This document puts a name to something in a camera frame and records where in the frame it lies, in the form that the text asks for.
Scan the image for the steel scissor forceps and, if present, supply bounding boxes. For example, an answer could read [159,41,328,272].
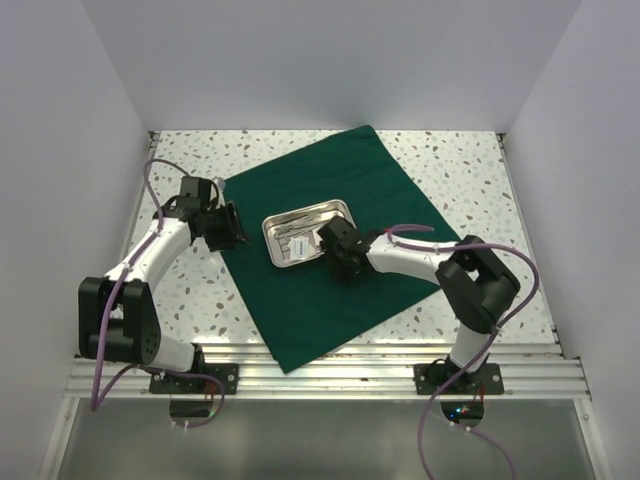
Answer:
[274,220,322,240]

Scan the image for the steel tweezers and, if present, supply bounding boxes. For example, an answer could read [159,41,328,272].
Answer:
[286,212,333,225]

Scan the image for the white suture packet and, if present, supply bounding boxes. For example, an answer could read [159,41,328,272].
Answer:
[289,237,312,261]

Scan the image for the stainless steel tray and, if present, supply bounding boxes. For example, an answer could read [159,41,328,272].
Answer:
[261,199,354,268]

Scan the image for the dark green surgical cloth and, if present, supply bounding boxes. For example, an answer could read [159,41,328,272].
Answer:
[222,126,458,373]

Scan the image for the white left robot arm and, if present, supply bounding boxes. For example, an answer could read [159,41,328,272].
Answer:
[78,176,247,393]

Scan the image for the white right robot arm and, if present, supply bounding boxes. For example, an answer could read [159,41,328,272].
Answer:
[318,217,520,393]

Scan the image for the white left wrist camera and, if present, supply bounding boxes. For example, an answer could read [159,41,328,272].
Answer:
[213,177,226,192]

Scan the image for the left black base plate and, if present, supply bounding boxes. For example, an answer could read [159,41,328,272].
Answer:
[149,363,240,395]

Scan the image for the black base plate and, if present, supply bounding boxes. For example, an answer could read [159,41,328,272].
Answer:
[149,363,240,395]
[413,361,505,396]

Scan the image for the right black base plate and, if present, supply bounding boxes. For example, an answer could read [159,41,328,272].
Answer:
[413,361,505,396]

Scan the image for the aluminium rail frame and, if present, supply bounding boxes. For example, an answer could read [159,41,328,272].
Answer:
[37,130,614,480]

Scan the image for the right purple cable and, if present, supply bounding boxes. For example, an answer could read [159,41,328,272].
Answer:
[387,223,541,480]

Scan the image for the purple cable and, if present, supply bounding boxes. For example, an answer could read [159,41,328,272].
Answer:
[89,158,226,431]
[387,223,541,480]

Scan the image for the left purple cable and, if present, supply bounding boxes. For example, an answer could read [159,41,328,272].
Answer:
[89,158,226,431]

